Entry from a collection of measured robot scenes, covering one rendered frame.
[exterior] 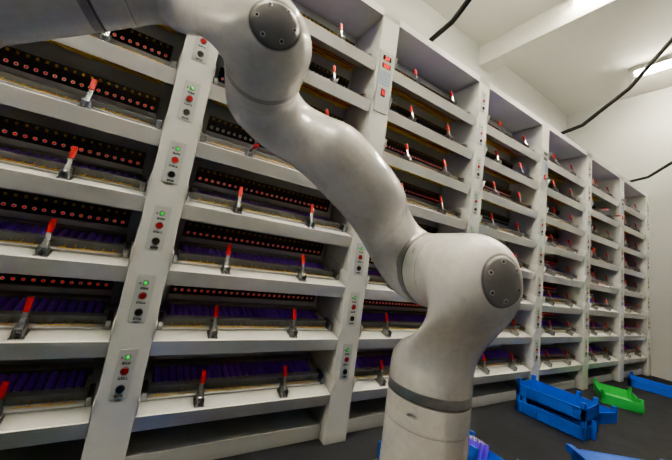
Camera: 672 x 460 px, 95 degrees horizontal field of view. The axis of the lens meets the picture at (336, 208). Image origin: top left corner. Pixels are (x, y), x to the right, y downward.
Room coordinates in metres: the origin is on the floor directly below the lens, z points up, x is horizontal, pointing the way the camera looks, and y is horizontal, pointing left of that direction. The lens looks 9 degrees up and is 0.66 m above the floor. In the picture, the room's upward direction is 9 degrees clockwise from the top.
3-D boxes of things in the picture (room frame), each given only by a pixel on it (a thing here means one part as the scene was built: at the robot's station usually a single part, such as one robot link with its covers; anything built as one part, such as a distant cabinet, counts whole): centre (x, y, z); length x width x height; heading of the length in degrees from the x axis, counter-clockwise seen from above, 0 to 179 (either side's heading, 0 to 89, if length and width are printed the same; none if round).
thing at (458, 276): (0.46, -0.19, 0.60); 0.19 x 0.12 x 0.24; 18
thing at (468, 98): (1.67, -0.67, 0.88); 0.20 x 0.09 x 1.75; 31
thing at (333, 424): (1.31, -0.07, 0.88); 0.20 x 0.09 x 1.75; 31
